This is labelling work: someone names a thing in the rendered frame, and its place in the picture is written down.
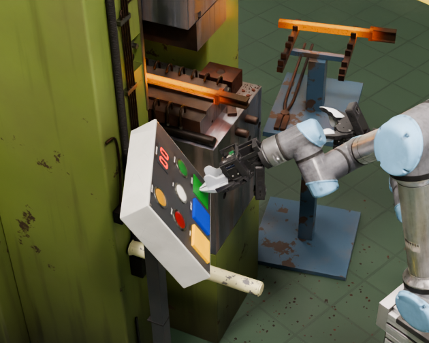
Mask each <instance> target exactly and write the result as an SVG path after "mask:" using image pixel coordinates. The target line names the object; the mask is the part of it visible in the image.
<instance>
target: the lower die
mask: <svg viewBox="0 0 429 343"><path fill-rule="evenodd" d="M146 72H147V73H149V74H154V75H157V76H162V77H165V78H170V79H174V80H179V81H182V82H187V83H190V84H195V85H198V86H203V87H206V88H211V89H215V90H219V89H220V88H224V91H227V85H226V84H222V83H219V85H217V83H216V82H213V81H210V80H206V82H204V79H201V78H196V77H193V79H191V76H188V75H185V74H182V73H181V74H180V76H179V75H178V73H176V72H173V71H168V73H166V72H165V69H160V68H157V67H156V70H154V69H153V67H152V66H149V65H146ZM147 84H148V100H149V110H148V119H150V120H153V101H154V100H155V99H156V98H159V99H160V106H158V103H157V102H156V104H155V112H156V119H157V122H161V123H165V124H166V113H165V109H166V105H167V104H168V102H169V101H171V102H172V103H173V110H171V106H170V105H169V108H168V114H169V123H170V125H172V126H175V127H179V126H180V124H179V110H180V107H181V106H182V105H185V106H186V109H187V112H186V113H184V108H183V109H182V126H183V129H187V130H190V131H195V132H198V133H203V134H205V133H206V132H207V130H208V129H209V128H210V126H211V125H212V124H213V122H214V121H215V120H216V119H217V117H218V116H219V115H220V113H221V112H222V111H223V110H224V109H225V107H226V106H227V105H225V104H222V103H220V104H219V105H215V98H214V97H209V96H205V95H201V94H197V93H192V92H189V91H184V90H181V89H178V88H173V87H170V86H165V85H162V84H157V83H154V82H149V81H147ZM212 120H213V122H212Z"/></svg>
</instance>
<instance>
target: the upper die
mask: <svg viewBox="0 0 429 343"><path fill-rule="evenodd" d="M226 19H227V16H226V0H216V1H215V2H214V3H213V4H212V5H211V6H210V7H209V9H208V10H207V11H206V12H205V13H204V14H203V15H202V16H201V17H198V20H197V21H196V22H195V24H194V25H193V26H192V27H191V28H190V29H189V30H186V29H180V28H177V27H171V26H167V25H164V24H159V23H156V22H150V21H146V20H142V25H143V34H144V39H147V40H150V41H154V42H159V43H162V44H167V45H171V46H176V47H179V48H185V49H188V50H194V51H198V50H199V49H200V48H201V47H202V46H203V45H204V44H205V43H206V42H207V41H208V39H209V38H210V37H211V36H212V35H213V34H214V32H215V31H216V30H217V29H218V28H219V27H220V26H221V25H222V24H223V23H224V22H225V21H226Z"/></svg>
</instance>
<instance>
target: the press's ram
mask: <svg viewBox="0 0 429 343"><path fill-rule="evenodd" d="M215 1H216V0H141V9H142V20H146V21H150V22H156V23H159V24H163V25H167V26H171V27H177V28H180V29H186V30H189V29H190V28H191V27H192V26H193V25H194V24H195V22H196V21H197V20H198V17H201V16H202V15H203V14H204V13H205V12H206V11H207V10H208V9H209V7H210V6H211V5H212V4H213V3H214V2H215Z"/></svg>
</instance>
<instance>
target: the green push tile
mask: <svg viewBox="0 0 429 343"><path fill-rule="evenodd" d="M201 185H202V183H201V182H200V181H199V180H198V178H197V177H196V176H195V174H194V175H193V192H194V193H195V195H196V196H197V197H198V199H199V200H200V201H201V202H202V203H203V204H204V206H205V207H206V208H207V209H208V193H205V192H201V191H200V187H201Z"/></svg>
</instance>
